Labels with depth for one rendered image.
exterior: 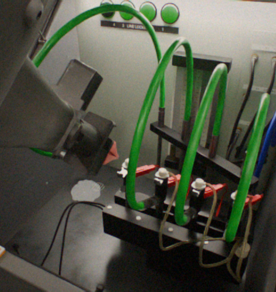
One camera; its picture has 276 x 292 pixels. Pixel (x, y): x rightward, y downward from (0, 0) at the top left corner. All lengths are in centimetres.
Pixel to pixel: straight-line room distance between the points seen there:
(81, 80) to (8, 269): 45
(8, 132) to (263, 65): 67
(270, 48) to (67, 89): 50
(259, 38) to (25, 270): 73
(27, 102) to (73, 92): 25
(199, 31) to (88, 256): 65
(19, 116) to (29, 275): 54
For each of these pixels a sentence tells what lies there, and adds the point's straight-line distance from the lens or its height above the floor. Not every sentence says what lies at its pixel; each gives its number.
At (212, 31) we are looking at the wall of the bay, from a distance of 76.
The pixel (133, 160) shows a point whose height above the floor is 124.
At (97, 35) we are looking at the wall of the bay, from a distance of 89.
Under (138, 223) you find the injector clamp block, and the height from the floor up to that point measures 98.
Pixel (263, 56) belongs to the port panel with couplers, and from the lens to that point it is 76.
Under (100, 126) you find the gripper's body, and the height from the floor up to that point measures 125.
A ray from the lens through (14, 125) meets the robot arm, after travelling 17.
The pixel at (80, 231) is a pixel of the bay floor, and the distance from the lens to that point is 88.
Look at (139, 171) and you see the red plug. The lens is 66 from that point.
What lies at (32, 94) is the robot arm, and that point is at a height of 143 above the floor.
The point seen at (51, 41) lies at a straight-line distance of 53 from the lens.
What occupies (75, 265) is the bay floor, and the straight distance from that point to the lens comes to 81.
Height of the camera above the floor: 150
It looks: 33 degrees down
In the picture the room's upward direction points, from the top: straight up
